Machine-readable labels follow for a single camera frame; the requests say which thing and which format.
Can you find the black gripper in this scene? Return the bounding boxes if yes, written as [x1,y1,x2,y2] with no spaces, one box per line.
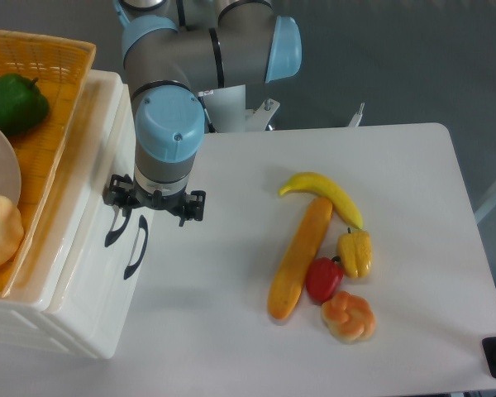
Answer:
[103,175,206,227]

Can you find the white drawer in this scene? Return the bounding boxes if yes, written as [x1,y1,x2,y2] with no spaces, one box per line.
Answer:
[103,210,149,357]
[92,88,146,270]

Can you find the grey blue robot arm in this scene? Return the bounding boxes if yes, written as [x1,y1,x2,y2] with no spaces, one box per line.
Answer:
[103,1,303,221]

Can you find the white plastic drawer cabinet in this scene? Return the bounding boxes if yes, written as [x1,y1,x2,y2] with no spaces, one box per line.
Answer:
[0,70,150,358]

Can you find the long orange baguette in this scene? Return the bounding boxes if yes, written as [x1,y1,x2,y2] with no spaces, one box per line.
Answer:
[267,198,332,320]

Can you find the yellow banana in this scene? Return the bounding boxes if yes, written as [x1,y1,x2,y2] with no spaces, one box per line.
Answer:
[278,171,364,230]

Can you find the orange woven basket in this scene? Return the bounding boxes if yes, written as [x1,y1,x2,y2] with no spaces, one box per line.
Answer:
[0,30,96,299]

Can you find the green bell pepper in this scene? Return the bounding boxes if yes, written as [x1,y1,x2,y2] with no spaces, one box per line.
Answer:
[0,74,50,136]

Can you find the red bell pepper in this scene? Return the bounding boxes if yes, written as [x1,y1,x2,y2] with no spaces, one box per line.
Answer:
[305,256,344,303]

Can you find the yellow bell pepper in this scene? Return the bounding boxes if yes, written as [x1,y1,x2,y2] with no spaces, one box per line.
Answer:
[336,228,372,278]

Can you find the orange knotted bread roll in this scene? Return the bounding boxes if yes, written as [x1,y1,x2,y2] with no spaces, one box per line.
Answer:
[321,291,376,343]

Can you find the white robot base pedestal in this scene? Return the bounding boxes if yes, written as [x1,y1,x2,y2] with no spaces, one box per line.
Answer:
[198,85,246,133]

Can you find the beige ring doughnut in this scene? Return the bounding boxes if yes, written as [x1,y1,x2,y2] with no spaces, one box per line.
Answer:
[0,194,24,266]

